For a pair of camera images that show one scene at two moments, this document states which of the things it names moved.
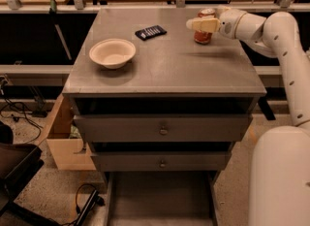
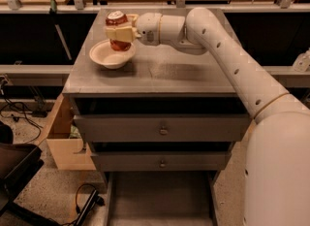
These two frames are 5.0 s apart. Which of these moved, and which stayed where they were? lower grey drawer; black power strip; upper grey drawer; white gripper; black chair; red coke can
Moved: red coke can; white gripper
Stayed: upper grey drawer; black chair; lower grey drawer; black power strip
